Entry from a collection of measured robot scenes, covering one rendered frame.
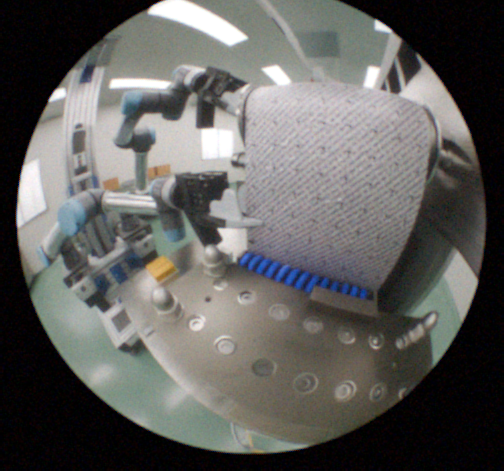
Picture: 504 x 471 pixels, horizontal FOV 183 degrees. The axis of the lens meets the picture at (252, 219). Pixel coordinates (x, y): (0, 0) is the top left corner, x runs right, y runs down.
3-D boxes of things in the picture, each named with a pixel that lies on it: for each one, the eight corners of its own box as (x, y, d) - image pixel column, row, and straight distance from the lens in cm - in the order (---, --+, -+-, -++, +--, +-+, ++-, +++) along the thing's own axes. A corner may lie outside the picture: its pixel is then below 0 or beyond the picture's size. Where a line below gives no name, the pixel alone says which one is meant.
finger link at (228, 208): (253, 196, 17) (203, 188, 23) (252, 239, 20) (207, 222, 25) (265, 191, 20) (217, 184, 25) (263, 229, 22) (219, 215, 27)
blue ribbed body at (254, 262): (249, 261, 27) (249, 246, 25) (364, 299, 27) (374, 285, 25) (238, 272, 25) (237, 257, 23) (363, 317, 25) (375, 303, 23)
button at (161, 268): (165, 260, 50) (163, 254, 49) (177, 270, 45) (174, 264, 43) (148, 271, 49) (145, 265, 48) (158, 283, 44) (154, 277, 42)
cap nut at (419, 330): (407, 321, 27) (427, 302, 25) (422, 323, 30) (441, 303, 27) (409, 343, 26) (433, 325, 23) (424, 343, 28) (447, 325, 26)
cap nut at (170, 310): (174, 295, 22) (161, 273, 19) (190, 311, 20) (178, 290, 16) (154, 310, 22) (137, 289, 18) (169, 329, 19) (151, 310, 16)
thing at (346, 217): (248, 254, 28) (247, 146, 21) (373, 294, 27) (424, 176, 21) (246, 255, 27) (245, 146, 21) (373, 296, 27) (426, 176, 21)
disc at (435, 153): (392, 182, 34) (396, 109, 36) (394, 182, 34) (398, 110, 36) (429, 206, 21) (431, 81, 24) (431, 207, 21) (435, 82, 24)
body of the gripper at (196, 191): (199, 178, 23) (165, 176, 33) (205, 228, 25) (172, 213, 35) (231, 171, 28) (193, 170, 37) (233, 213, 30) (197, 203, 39)
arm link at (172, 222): (188, 225, 55) (183, 197, 51) (187, 242, 46) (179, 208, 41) (168, 229, 57) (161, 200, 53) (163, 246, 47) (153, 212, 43)
